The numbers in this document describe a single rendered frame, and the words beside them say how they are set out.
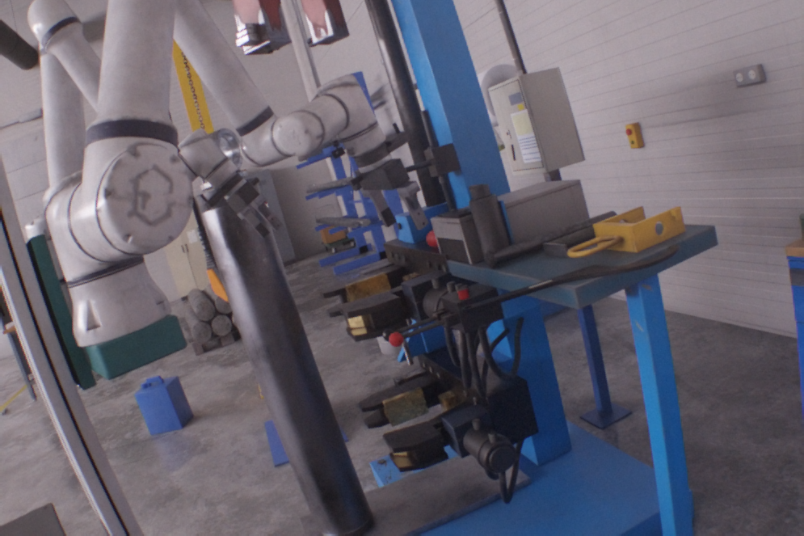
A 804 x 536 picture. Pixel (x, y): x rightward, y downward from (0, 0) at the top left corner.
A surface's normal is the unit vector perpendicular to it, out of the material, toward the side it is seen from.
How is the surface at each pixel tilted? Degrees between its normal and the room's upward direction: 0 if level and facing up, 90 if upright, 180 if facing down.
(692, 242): 90
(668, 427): 90
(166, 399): 90
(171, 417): 90
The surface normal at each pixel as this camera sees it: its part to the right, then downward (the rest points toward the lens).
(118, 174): 0.68, -0.05
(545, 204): 0.28, 0.05
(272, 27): 0.84, -0.18
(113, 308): 0.25, -0.34
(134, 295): 0.59, -0.48
